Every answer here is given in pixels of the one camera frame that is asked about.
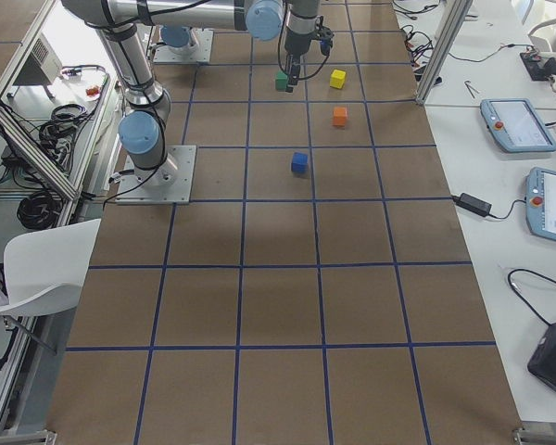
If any black power adapter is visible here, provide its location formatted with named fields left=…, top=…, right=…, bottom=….
left=451, top=193, right=492, bottom=217

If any blue wooden block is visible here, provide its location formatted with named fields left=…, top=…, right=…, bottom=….
left=291, top=152, right=309, bottom=174

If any yellow wooden block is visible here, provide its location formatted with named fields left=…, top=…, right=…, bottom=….
left=329, top=69, right=347, bottom=90

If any white chair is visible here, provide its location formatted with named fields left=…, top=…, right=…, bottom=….
left=0, top=219, right=101, bottom=317

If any aluminium frame post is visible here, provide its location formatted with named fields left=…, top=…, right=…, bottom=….
left=415, top=0, right=473, bottom=106

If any teach pendant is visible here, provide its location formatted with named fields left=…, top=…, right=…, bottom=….
left=479, top=98, right=556, bottom=153
left=525, top=167, right=556, bottom=241

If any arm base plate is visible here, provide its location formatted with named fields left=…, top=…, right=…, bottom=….
left=152, top=26, right=213, bottom=65
left=115, top=146, right=196, bottom=205

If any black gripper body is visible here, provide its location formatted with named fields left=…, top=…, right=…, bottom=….
left=284, top=9, right=316, bottom=57

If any green wooden block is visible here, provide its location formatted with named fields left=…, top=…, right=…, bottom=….
left=274, top=70, right=288, bottom=92

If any hex key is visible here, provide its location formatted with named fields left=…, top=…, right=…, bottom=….
left=464, top=80, right=479, bottom=98

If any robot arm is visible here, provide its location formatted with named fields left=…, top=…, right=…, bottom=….
left=63, top=1, right=334, bottom=185

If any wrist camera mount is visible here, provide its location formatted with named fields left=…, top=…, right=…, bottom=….
left=312, top=15, right=334, bottom=57

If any near teach pendant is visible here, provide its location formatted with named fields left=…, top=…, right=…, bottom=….
left=525, top=167, right=556, bottom=241

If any far teach pendant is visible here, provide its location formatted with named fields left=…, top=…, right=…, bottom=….
left=479, top=98, right=556, bottom=153

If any orange wooden block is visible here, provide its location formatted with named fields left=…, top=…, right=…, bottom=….
left=332, top=106, right=348, bottom=128

